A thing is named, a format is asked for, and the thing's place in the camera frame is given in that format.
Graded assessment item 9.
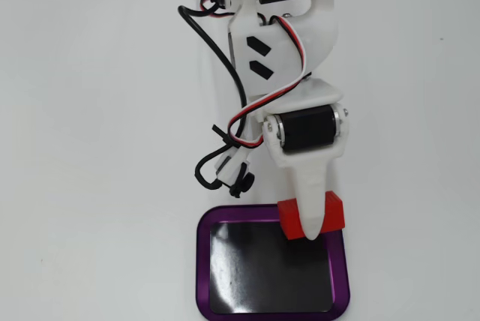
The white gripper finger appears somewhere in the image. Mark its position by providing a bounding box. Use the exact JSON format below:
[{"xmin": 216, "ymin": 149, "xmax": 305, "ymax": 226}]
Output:
[{"xmin": 261, "ymin": 102, "xmax": 353, "ymax": 242}]

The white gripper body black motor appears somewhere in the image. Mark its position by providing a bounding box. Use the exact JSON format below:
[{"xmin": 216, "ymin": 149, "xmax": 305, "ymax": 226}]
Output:
[{"xmin": 250, "ymin": 78, "xmax": 345, "ymax": 155}]

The red rectangular studded block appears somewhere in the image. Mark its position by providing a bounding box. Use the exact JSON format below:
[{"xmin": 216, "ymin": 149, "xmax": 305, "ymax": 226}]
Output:
[{"xmin": 277, "ymin": 191, "xmax": 345, "ymax": 242}]

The purple tray with black mat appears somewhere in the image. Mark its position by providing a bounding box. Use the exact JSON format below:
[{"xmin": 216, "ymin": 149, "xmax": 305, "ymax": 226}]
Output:
[{"xmin": 194, "ymin": 203, "xmax": 352, "ymax": 321}]

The black cable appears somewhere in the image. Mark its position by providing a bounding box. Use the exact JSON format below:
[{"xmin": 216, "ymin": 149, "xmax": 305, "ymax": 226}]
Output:
[{"xmin": 177, "ymin": 0, "xmax": 251, "ymax": 191}]

